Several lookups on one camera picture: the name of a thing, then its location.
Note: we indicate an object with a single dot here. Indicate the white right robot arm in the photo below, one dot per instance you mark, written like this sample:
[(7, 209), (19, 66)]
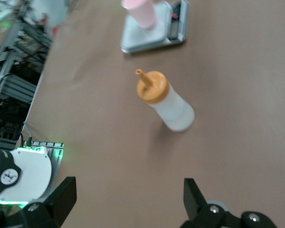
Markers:
[(33, 171)]

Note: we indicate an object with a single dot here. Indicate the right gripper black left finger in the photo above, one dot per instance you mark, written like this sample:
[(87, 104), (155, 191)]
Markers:
[(61, 197)]

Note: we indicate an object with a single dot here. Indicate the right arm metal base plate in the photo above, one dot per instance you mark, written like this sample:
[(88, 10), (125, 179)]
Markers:
[(54, 152)]

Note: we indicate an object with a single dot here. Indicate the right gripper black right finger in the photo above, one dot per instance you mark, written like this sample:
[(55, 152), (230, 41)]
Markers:
[(192, 197)]

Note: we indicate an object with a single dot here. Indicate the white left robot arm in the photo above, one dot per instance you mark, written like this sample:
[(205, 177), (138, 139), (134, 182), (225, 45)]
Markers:
[(59, 12)]

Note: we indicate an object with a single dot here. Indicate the pink plastic cup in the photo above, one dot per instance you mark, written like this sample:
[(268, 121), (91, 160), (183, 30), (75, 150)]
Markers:
[(142, 14)]

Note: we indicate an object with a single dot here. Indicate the silver digital kitchen scale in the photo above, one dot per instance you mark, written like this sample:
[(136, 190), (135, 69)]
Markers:
[(145, 38)]

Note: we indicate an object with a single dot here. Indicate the aluminium frame rack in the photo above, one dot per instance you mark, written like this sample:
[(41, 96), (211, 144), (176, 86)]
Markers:
[(12, 83)]

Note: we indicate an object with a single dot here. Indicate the translucent sauce bottle orange cap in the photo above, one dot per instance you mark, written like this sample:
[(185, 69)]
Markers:
[(175, 111)]

